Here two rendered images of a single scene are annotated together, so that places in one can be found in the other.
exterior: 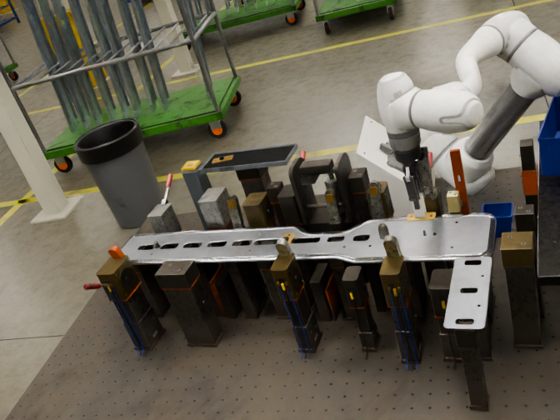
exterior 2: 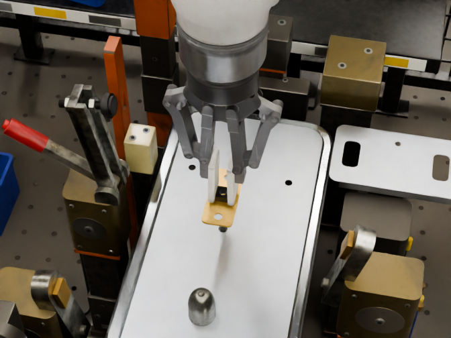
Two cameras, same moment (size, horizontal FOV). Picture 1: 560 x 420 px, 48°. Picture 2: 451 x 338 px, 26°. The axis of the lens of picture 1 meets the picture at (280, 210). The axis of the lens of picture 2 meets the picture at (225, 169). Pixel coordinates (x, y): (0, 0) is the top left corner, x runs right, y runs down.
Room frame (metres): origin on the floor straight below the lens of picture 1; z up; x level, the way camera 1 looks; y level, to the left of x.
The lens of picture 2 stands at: (1.80, 0.28, 2.02)
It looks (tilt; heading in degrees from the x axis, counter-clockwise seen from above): 52 degrees down; 253
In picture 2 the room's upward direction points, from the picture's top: straight up
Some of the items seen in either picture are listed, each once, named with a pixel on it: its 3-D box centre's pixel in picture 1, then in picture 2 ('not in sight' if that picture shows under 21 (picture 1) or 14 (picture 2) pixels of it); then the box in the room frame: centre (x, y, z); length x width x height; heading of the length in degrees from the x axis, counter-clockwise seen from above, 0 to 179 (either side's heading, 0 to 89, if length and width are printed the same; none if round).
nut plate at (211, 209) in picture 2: (421, 215); (223, 194); (1.59, -0.40, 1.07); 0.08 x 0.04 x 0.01; 61
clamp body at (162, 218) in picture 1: (177, 245); not in sight; (2.26, 0.44, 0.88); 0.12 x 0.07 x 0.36; 151
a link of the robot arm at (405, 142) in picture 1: (404, 137); (222, 36); (1.59, -0.40, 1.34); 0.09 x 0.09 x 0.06
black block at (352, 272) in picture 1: (361, 313); not in sight; (1.53, -0.14, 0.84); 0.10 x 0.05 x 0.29; 151
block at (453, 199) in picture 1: (461, 241); (148, 216); (1.67, -0.53, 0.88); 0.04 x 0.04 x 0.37; 61
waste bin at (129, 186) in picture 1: (124, 175); not in sight; (4.53, 1.04, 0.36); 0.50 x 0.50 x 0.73
